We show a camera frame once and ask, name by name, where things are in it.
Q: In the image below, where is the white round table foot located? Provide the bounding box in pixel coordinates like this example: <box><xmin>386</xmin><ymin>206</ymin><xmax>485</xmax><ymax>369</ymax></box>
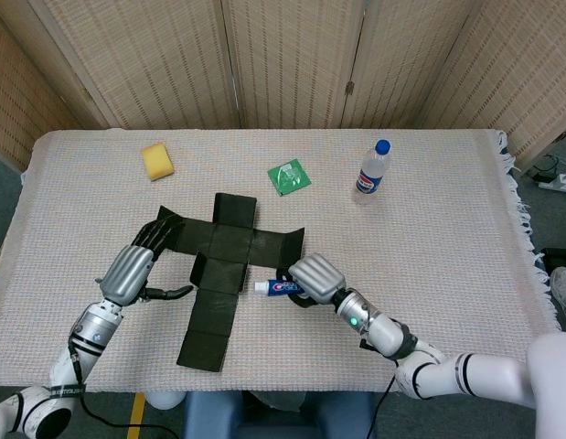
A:
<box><xmin>144</xmin><ymin>391</ymin><xmax>187</xmax><ymax>411</ymax></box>

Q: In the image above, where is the black box on floor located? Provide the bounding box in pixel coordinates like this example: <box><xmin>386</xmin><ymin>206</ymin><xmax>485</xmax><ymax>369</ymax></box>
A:
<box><xmin>540</xmin><ymin>247</ymin><xmax>566</xmax><ymax>280</ymax></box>

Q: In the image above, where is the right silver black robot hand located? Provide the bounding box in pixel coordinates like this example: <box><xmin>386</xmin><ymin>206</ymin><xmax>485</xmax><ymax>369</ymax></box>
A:
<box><xmin>275</xmin><ymin>252</ymin><xmax>347</xmax><ymax>308</ymax></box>

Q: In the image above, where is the black unfolded cross-shaped box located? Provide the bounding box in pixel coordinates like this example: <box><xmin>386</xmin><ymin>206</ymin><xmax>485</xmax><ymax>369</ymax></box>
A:
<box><xmin>148</xmin><ymin>192</ymin><xmax>306</xmax><ymax>370</ymax></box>

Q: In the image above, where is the white woven tablecloth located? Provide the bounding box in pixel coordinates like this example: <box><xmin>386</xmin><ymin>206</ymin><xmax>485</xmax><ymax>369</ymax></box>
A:
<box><xmin>0</xmin><ymin>129</ymin><xmax>562</xmax><ymax>395</ymax></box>

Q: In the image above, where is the bamboo folding screen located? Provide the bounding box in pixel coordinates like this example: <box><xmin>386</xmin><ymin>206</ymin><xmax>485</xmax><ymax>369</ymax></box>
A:
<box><xmin>0</xmin><ymin>0</ymin><xmax>566</xmax><ymax>173</ymax></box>

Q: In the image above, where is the yellow floor tape strip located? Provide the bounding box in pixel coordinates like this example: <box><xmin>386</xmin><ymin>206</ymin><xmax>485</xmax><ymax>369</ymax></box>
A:
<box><xmin>126</xmin><ymin>392</ymin><xmax>147</xmax><ymax>439</ymax></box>

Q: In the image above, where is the yellow sponge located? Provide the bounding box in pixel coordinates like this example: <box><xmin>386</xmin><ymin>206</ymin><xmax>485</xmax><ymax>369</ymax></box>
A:
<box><xmin>141</xmin><ymin>142</ymin><xmax>176</xmax><ymax>183</ymax></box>

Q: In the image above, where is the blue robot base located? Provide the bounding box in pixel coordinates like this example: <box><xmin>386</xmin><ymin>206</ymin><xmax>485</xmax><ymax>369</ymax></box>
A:
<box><xmin>181</xmin><ymin>391</ymin><xmax>378</xmax><ymax>439</ymax></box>

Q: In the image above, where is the white sneaker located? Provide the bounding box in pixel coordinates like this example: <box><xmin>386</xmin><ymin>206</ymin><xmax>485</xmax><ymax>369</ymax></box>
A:
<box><xmin>549</xmin><ymin>266</ymin><xmax>566</xmax><ymax>331</ymax></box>

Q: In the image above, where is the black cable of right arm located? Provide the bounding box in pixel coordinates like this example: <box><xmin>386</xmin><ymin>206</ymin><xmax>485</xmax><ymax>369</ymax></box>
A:
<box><xmin>368</xmin><ymin>372</ymin><xmax>399</xmax><ymax>439</ymax></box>

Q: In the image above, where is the clear bottle with blue cap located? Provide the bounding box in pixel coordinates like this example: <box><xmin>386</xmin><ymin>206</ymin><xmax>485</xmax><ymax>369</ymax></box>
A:
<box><xmin>354</xmin><ymin>138</ymin><xmax>392</xmax><ymax>197</ymax></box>

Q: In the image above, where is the blue white toothpaste tube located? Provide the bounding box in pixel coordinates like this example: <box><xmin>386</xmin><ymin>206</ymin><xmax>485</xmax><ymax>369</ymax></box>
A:
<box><xmin>253</xmin><ymin>279</ymin><xmax>306</xmax><ymax>298</ymax></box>

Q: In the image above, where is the green plastic packet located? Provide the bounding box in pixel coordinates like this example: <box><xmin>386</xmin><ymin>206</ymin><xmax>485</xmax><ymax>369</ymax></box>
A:
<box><xmin>266</xmin><ymin>157</ymin><xmax>313</xmax><ymax>198</ymax></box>

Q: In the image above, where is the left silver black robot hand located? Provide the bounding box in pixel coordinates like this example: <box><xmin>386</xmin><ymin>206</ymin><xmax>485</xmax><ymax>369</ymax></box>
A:
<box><xmin>95</xmin><ymin>217</ymin><xmax>195</xmax><ymax>306</ymax></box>

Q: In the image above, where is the white power strip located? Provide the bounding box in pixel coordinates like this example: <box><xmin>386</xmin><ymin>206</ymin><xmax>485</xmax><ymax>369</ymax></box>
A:
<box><xmin>536</xmin><ymin>169</ymin><xmax>566</xmax><ymax>195</ymax></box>

